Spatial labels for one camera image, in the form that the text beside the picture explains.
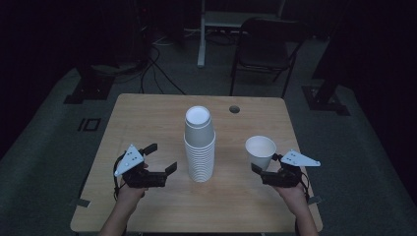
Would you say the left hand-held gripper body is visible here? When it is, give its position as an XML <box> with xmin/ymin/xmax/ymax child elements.
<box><xmin>113</xmin><ymin>144</ymin><xmax>167</xmax><ymax>189</ymax></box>

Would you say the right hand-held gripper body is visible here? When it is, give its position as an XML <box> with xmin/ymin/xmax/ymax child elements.
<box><xmin>260</xmin><ymin>148</ymin><xmax>322</xmax><ymax>189</ymax></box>

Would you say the white paper cup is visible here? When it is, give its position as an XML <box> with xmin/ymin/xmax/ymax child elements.
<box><xmin>245</xmin><ymin>135</ymin><xmax>277</xmax><ymax>172</ymax></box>

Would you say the stack of white cups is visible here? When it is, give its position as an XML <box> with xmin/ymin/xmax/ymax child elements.
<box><xmin>183</xmin><ymin>104</ymin><xmax>216</xmax><ymax>184</ymax></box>

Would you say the person's right hand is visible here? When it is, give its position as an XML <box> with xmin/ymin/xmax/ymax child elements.
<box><xmin>272</xmin><ymin>166</ymin><xmax>308</xmax><ymax>202</ymax></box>

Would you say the person's left hand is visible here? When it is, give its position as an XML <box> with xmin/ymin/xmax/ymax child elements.
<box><xmin>116</xmin><ymin>162</ymin><xmax>150</xmax><ymax>202</ymax></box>

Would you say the black stand base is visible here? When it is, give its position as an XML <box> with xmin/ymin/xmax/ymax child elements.
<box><xmin>301</xmin><ymin>84</ymin><xmax>351</xmax><ymax>117</ymax></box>
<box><xmin>63</xmin><ymin>64</ymin><xmax>116</xmax><ymax>105</ymax></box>

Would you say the black folding chair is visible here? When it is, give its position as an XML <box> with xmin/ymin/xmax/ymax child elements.
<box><xmin>228</xmin><ymin>17</ymin><xmax>310</xmax><ymax>99</ymax></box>

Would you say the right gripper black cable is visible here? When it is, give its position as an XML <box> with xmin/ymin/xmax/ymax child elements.
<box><xmin>299</xmin><ymin>171</ymin><xmax>312</xmax><ymax>203</ymax></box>

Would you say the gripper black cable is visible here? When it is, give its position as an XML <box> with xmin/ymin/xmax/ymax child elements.
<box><xmin>112</xmin><ymin>156</ymin><xmax>128</xmax><ymax>202</ymax></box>
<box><xmin>299</xmin><ymin>171</ymin><xmax>312</xmax><ymax>203</ymax></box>

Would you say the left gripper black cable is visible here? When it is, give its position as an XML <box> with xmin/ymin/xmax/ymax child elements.
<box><xmin>112</xmin><ymin>156</ymin><xmax>128</xmax><ymax>202</ymax></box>

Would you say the black floor cable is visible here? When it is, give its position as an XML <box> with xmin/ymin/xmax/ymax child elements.
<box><xmin>140</xmin><ymin>44</ymin><xmax>187</xmax><ymax>96</ymax></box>

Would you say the white desk frame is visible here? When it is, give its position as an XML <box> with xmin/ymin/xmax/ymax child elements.
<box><xmin>197</xmin><ymin>0</ymin><xmax>287</xmax><ymax>69</ymax></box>

